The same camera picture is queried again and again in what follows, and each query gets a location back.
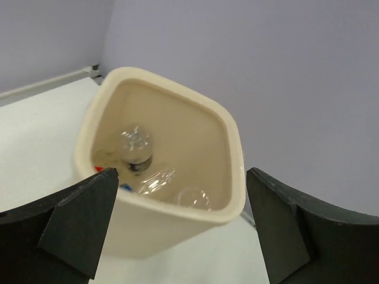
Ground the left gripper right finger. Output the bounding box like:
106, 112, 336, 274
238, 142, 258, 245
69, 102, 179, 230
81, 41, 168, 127
246, 168, 378, 283

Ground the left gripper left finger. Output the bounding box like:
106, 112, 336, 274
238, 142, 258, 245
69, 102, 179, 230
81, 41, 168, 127
1, 168, 118, 283

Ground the blue label bottle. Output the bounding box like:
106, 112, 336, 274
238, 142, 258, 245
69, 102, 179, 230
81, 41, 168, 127
120, 183, 132, 191

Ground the red label clear bottle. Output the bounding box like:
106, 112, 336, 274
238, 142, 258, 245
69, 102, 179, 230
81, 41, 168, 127
92, 150, 122, 174

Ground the clear white cap bottle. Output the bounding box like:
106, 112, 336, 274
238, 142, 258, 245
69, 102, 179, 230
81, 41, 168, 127
134, 167, 176, 196

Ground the cream plastic bin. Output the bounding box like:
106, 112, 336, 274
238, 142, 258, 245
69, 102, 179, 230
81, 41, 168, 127
73, 67, 246, 259

